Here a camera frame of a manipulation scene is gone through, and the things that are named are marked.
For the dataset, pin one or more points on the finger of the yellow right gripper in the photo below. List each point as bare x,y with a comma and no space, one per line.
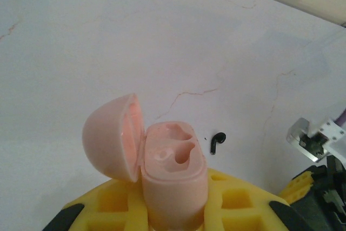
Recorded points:
297,187

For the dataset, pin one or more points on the pink earbud charging case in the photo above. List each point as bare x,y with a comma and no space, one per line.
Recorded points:
173,193

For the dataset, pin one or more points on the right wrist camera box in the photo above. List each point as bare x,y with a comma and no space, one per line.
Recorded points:
313,139

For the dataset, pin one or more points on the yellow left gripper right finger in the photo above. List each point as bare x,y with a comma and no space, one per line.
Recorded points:
259,214

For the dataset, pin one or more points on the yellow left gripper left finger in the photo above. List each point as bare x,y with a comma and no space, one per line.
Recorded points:
81,220

